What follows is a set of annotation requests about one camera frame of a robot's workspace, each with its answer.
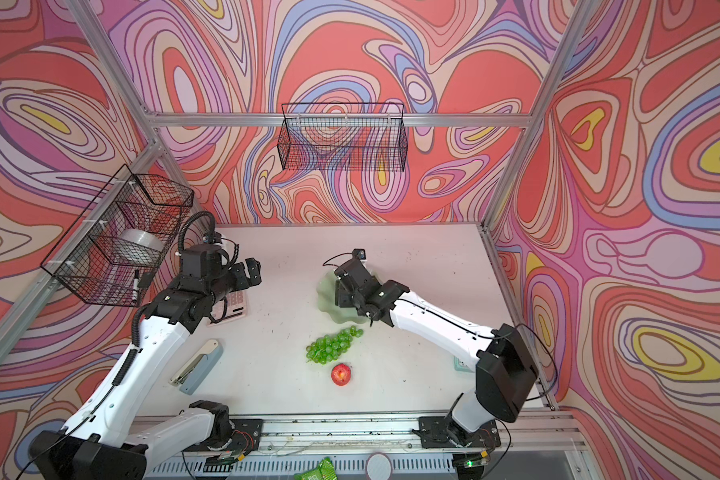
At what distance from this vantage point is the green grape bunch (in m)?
0.84

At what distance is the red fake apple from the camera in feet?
2.63

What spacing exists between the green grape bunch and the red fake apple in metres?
0.04
